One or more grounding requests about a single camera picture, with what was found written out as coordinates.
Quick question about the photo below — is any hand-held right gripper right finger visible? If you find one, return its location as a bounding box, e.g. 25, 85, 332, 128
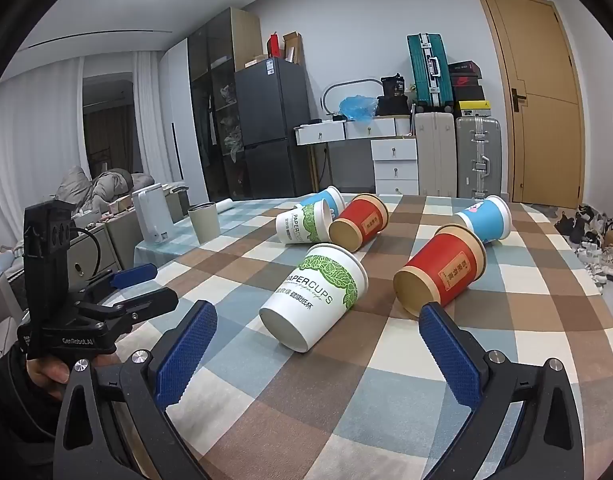
419, 302, 585, 480

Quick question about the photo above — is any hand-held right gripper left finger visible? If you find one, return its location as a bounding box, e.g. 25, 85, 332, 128
54, 300, 218, 480

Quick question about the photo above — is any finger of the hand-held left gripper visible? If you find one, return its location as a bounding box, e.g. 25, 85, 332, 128
69, 263, 160, 306
79, 287, 180, 333

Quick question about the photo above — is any large white green paper cup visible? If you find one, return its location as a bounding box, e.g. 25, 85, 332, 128
259, 242, 370, 353

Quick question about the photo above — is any person's left forearm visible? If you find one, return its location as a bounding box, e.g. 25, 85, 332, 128
0, 355, 62, 461

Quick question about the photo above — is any large red paper cup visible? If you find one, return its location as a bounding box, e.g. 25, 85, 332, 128
393, 224, 487, 321

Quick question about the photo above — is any blue paper cup pink print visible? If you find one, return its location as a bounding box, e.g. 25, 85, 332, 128
454, 195, 513, 245

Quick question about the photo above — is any small red paper cup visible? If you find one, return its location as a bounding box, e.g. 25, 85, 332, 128
329, 193, 390, 253

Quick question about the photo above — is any small white green paper cup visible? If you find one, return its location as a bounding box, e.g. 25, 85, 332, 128
275, 199, 333, 246

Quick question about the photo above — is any blue white paper cup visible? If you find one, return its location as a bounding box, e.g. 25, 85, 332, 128
300, 186, 346, 221

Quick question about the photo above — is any person's left hand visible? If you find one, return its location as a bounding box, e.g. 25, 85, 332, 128
25, 357, 76, 401

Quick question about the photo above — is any grey bedside cabinet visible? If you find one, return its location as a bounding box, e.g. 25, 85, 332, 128
66, 210, 142, 286

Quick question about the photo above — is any white electric kettle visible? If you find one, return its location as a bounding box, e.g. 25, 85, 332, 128
131, 183, 176, 245

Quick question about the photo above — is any grey green tumbler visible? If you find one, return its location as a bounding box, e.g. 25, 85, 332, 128
188, 201, 221, 242

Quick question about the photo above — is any checked tablecloth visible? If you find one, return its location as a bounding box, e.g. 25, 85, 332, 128
86, 194, 613, 480

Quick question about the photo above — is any grey bedding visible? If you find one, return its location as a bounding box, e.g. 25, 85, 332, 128
54, 166, 154, 211

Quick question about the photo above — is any white sheer curtain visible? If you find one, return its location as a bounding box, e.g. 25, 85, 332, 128
0, 57, 84, 256
132, 51, 174, 183

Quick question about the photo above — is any white wardrobe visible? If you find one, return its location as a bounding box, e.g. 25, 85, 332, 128
159, 39, 210, 206

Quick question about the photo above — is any pile of shoes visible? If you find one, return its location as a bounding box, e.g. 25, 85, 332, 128
554, 203, 613, 288

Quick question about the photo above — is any white drawer unit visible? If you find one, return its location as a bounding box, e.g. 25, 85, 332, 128
371, 137, 419, 196

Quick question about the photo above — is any grey suitcase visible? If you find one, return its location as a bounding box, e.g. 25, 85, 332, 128
455, 116, 503, 200

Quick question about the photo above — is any black refrigerator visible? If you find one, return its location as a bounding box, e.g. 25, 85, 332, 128
235, 57, 312, 199

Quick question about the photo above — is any beige suitcase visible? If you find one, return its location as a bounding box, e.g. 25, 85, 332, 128
414, 111, 458, 198

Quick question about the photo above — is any dark glass cabinet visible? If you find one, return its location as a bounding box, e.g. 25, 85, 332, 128
187, 7, 263, 203

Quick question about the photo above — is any white desk with drawers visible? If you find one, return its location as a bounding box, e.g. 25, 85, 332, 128
294, 115, 418, 196

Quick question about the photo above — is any yellow black shoebox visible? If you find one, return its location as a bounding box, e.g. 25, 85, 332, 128
458, 100, 491, 118

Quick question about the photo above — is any oval framed mirror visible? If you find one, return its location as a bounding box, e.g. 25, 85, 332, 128
321, 79, 383, 118

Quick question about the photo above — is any plain black shoebox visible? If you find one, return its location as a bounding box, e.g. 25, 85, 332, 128
451, 85, 486, 102

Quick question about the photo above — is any blue plastic bag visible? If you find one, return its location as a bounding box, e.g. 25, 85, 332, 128
339, 95, 378, 122

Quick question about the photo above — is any black bag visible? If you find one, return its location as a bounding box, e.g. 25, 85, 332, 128
377, 74, 412, 117

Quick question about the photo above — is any open cardboard box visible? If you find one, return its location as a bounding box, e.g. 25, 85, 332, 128
282, 32, 304, 64

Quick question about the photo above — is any teal suitcase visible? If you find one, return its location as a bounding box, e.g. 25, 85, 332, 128
407, 33, 455, 113

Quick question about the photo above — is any wooden door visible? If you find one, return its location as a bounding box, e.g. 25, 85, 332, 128
475, 0, 587, 210

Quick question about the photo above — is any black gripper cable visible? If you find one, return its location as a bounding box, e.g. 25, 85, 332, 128
69, 227, 102, 281

